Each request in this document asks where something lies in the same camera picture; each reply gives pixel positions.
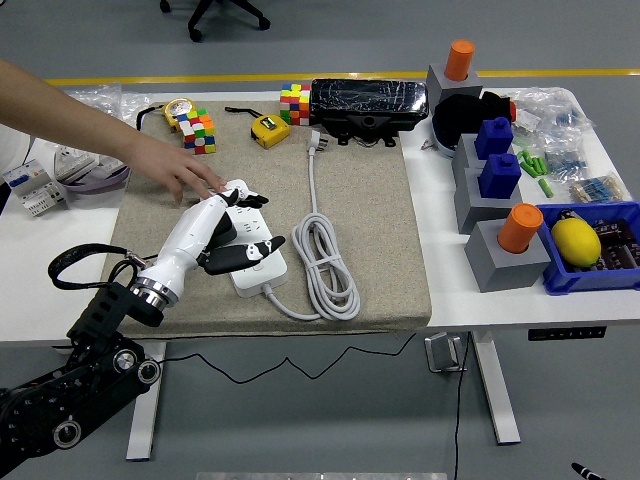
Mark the person's hand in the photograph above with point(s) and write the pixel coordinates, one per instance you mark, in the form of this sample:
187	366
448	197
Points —
170	165

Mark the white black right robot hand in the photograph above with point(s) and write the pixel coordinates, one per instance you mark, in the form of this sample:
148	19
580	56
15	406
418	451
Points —
582	471

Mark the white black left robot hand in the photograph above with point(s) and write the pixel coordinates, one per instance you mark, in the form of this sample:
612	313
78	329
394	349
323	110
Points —
192	235

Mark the white power strip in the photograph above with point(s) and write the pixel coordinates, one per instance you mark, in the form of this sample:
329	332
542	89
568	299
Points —
260	274

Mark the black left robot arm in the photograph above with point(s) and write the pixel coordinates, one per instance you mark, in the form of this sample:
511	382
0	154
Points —
75	385

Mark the person's forearm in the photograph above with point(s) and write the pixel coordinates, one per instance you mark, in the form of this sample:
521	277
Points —
65	110

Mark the colourful puzzle cube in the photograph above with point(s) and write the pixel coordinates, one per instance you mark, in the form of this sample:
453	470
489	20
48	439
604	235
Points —
295	102
197	132

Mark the round yellow tape measure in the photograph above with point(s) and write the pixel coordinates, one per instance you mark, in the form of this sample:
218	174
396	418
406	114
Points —
179	107

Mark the empty clear plastic bag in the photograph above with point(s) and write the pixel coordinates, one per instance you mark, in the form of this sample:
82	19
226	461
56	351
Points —
135	105

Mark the clear bag of grey parts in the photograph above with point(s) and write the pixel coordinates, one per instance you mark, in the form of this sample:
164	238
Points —
100	97

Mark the square yellow tape measure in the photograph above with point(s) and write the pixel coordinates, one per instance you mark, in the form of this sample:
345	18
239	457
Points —
270	132

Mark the white table leg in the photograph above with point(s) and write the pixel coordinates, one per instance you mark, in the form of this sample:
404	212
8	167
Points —
145	410
492	385

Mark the black office chair base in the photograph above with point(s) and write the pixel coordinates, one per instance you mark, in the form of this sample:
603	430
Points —
196	34

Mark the black table control panel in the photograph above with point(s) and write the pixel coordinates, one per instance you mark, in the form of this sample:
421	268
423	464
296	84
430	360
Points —
567	334

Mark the white circuit breaker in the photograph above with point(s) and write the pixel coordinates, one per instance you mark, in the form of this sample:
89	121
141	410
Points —
32	187

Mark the grey-brown fabric mat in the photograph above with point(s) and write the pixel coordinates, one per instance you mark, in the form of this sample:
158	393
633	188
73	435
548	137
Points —
365	225

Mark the blue plastic bin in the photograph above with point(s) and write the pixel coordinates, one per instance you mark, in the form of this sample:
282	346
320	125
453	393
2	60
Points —
570	282

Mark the black wrapped device box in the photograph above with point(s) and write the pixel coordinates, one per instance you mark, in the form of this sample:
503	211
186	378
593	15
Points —
367	100

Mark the grey holder block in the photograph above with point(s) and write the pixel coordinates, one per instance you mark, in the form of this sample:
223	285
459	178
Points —
465	155
467	200
440	82
492	270

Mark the black capacitors pile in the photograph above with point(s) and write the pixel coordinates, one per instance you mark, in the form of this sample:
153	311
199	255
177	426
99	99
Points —
617	245

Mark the yellow lemon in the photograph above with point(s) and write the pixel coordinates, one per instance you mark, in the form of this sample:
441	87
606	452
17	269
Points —
575	242

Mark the small metal screws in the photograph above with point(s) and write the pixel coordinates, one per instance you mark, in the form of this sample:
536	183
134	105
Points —
427	145

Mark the orange cylinder peg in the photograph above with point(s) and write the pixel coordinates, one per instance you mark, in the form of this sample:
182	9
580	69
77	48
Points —
459	60
520	227

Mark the clear bag of tan resistors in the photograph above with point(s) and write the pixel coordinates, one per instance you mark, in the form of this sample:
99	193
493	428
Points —
600	189

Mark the green battery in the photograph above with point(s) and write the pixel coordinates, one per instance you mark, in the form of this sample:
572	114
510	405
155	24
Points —
545	188
525	157
541	166
529	168

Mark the black cloth cap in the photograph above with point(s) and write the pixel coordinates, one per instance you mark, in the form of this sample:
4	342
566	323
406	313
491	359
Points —
457	117

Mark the blue square peg block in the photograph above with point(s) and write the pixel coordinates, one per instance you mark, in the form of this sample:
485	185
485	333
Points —
492	140
497	177

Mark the clear bag of blue resistors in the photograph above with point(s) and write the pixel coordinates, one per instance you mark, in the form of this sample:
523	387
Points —
565	162

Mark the small red knob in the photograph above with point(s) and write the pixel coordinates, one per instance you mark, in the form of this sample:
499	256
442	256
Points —
513	110

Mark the clear bag of mixed parts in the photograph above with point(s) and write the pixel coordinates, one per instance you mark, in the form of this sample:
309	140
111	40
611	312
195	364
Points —
545	117

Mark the white wall socket panel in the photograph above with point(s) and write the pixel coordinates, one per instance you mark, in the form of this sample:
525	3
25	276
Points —
111	162
75	162

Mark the silver metal bracket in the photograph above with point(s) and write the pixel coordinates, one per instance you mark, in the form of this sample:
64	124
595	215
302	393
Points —
442	352

